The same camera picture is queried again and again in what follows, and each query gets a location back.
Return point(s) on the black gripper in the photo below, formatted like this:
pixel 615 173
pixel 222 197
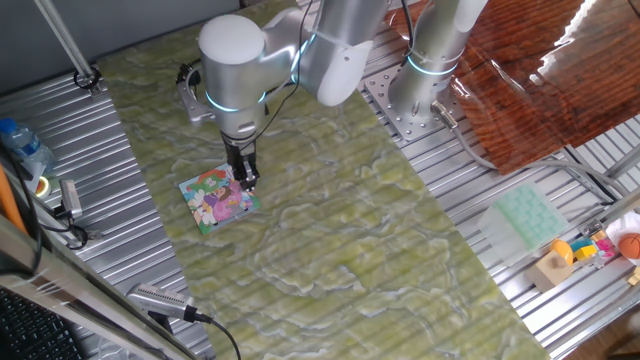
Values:
pixel 239 147

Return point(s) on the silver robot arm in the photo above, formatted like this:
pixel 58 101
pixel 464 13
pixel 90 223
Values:
pixel 232 65

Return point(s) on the butterfly girl puzzle board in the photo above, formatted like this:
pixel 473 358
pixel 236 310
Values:
pixel 215 202

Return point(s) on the green marble pattern mat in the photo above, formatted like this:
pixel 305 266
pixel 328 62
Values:
pixel 350 225

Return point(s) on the metal clamp tool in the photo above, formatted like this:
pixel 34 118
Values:
pixel 70 197

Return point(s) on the small yellow tape roll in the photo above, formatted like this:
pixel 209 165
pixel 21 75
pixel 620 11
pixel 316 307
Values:
pixel 43 187

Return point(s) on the clear plastic water bottle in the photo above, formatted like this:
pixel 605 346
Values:
pixel 25 145

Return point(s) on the aluminium support pole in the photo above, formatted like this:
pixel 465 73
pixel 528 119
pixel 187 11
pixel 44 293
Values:
pixel 65 42

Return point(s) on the orange rod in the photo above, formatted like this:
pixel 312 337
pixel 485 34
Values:
pixel 10 200

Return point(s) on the black keyboard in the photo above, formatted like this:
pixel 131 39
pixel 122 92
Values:
pixel 35 330

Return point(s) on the brown wood grain mat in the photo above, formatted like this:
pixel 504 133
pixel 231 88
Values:
pixel 525 100

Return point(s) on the green ice cube tray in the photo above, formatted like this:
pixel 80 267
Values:
pixel 532 215

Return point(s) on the beige wooden block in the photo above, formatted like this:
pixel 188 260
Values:
pixel 547 272

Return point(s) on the orange toy egg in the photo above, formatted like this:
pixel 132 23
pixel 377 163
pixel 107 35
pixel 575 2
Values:
pixel 564 250

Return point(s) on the blue toy block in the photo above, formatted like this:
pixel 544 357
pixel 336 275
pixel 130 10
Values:
pixel 581 244

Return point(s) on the yellow toy block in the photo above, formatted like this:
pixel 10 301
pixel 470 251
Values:
pixel 586 253

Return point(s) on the pink toy block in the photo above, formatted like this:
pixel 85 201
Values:
pixel 606 247

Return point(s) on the white bowl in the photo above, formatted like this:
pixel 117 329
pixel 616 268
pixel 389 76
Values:
pixel 622 224

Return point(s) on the small orange basketball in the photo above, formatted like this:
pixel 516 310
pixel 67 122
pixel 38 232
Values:
pixel 630 246

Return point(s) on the small yellow wooden block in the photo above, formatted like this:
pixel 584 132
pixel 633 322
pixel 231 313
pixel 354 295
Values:
pixel 635 276

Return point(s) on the wrist camera with silver bracket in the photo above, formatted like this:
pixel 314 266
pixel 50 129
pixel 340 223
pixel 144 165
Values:
pixel 192 97

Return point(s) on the ridged silver camera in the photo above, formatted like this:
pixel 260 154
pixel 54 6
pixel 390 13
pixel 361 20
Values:
pixel 160 300

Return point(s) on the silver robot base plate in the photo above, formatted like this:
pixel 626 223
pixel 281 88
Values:
pixel 385 95

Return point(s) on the silver camera mount clamp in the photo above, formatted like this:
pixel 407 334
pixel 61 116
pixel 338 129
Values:
pixel 82 235

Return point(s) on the aluminium frame rail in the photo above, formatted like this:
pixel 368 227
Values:
pixel 75 295

